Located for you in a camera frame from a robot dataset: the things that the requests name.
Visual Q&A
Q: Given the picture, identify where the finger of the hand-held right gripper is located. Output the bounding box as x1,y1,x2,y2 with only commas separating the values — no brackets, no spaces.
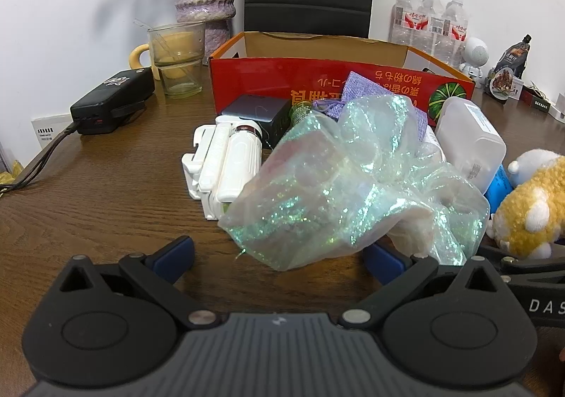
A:
479,236,565,276

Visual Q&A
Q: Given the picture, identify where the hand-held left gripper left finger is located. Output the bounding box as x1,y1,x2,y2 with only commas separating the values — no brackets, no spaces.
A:
57,236,230,329

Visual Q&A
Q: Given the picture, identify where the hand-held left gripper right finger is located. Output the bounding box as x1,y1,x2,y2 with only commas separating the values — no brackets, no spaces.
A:
340,242,501,329

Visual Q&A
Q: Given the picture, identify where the yellow and white plush toy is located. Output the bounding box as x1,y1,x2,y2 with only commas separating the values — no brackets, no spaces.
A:
486,149,565,259

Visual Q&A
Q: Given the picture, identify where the blue tube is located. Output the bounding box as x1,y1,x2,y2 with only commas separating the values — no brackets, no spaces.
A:
483,164,515,208

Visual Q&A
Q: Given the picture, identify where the iridescent plastic bag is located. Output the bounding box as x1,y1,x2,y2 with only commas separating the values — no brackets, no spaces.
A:
218,94,492,272

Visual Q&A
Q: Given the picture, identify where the white folding device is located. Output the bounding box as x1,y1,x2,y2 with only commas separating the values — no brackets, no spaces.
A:
181,123,264,221

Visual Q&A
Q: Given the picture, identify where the white plastic jar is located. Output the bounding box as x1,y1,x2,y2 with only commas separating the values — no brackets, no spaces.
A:
435,97,507,195

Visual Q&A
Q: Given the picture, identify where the purple cloth pouch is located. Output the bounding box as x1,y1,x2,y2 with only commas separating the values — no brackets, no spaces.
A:
313,71,430,142

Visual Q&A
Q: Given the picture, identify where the red cardboard box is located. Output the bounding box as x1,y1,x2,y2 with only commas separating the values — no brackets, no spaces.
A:
208,30,476,124

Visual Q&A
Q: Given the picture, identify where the wooden desktop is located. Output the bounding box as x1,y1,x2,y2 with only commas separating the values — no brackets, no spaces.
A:
0,66,565,397

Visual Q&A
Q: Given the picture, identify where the dark red small box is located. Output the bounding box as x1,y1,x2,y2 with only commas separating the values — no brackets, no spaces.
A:
521,81,551,109

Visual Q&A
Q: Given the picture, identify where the black power device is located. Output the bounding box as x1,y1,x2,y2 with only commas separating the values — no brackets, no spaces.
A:
71,69,156,136

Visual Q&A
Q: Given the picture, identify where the grey box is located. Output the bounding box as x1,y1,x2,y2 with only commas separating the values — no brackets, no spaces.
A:
221,95,292,148

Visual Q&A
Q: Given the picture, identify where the green glitter ornament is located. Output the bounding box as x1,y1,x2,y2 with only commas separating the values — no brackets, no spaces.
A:
289,100,315,125

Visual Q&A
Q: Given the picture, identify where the clear glass cup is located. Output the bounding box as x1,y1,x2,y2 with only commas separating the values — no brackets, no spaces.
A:
148,22,207,100

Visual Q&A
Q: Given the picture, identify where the dark snack pouch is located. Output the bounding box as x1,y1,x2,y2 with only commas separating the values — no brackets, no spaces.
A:
484,35,533,103

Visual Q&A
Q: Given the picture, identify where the yellow mug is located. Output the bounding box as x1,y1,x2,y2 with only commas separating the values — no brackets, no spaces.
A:
129,32,199,81

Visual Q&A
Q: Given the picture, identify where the white robot figure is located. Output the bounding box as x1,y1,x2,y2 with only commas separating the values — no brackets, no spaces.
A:
459,37,490,77

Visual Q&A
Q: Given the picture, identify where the clear water bottle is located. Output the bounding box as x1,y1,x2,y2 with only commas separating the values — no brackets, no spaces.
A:
417,0,447,60
441,0,469,67
391,0,429,49

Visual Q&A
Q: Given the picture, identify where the black cable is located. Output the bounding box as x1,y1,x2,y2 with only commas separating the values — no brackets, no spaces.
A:
0,121,81,199

